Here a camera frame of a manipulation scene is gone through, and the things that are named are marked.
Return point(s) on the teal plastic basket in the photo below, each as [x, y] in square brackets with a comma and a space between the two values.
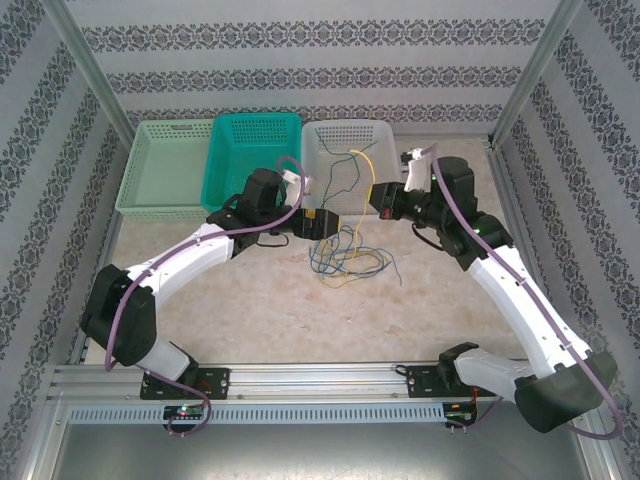
[235, 150]

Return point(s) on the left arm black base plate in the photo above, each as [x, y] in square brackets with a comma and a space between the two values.
[217, 382]

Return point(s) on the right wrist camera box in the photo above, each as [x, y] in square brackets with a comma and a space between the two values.
[415, 175]

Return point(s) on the aluminium frame post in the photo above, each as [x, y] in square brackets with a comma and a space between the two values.
[85, 65]
[535, 65]

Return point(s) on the light green plastic basket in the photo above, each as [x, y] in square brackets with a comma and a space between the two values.
[160, 170]

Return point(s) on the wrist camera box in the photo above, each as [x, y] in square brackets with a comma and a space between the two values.
[415, 175]
[295, 179]

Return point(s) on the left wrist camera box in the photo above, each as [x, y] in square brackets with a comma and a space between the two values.
[295, 179]

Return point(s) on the white plastic basket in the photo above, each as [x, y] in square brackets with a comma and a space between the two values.
[385, 135]

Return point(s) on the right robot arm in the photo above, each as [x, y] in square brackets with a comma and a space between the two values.
[520, 300]

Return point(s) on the grey metal panel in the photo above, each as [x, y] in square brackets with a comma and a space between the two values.
[320, 450]

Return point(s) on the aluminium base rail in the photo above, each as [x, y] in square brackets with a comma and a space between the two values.
[320, 380]

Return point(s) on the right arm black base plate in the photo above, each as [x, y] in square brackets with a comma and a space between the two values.
[417, 382]

